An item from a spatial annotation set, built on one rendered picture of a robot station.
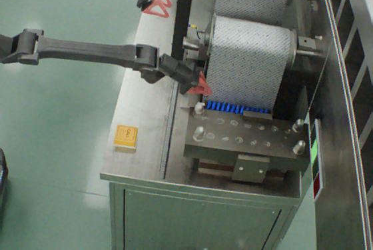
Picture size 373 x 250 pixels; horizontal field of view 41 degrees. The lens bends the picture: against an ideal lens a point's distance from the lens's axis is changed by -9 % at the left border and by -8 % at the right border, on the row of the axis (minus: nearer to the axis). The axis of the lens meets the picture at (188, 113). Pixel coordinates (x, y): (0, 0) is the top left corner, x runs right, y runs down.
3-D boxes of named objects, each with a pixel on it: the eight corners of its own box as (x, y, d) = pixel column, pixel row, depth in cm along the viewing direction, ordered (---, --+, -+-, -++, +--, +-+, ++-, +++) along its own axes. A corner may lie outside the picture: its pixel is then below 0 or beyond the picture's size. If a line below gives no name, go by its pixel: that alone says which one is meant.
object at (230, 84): (202, 103, 177) (209, 60, 164) (271, 113, 177) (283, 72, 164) (202, 103, 176) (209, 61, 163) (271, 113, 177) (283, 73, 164)
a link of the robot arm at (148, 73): (142, 67, 158) (144, 43, 162) (124, 82, 167) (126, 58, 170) (176, 78, 164) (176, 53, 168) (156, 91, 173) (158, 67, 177)
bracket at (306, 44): (296, 39, 164) (298, 34, 163) (314, 43, 164) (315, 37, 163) (298, 49, 161) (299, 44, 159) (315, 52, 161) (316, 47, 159)
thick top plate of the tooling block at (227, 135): (187, 119, 177) (189, 106, 173) (303, 135, 177) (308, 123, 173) (182, 156, 166) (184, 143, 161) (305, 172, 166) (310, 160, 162)
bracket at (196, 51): (180, 99, 193) (189, 32, 171) (198, 101, 193) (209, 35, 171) (178, 109, 190) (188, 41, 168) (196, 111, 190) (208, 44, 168)
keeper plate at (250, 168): (232, 175, 170) (238, 153, 162) (262, 179, 170) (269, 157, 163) (231, 181, 169) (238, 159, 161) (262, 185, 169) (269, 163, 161)
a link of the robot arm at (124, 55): (16, 56, 149) (22, 26, 153) (17, 65, 154) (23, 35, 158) (155, 70, 158) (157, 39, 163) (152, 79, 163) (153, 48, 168)
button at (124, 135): (117, 129, 180) (117, 124, 178) (137, 131, 180) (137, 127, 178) (113, 144, 175) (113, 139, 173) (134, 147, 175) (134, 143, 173)
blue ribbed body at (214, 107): (205, 105, 177) (207, 98, 174) (269, 115, 177) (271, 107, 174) (204, 113, 174) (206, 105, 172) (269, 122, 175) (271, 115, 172)
